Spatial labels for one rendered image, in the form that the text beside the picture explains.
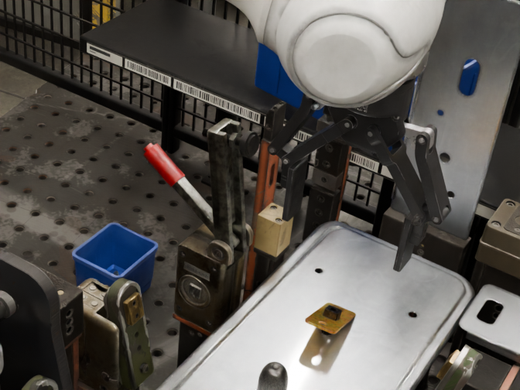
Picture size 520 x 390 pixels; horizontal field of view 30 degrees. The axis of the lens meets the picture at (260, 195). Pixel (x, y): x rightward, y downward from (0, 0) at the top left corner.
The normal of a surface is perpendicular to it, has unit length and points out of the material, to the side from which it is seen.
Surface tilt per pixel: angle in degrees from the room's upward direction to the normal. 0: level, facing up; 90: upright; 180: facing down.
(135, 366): 78
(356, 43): 96
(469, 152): 90
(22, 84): 0
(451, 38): 90
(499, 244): 89
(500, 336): 0
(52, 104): 0
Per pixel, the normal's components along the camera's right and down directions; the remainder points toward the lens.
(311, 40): -0.49, 0.22
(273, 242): -0.52, 0.46
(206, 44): 0.10, -0.80
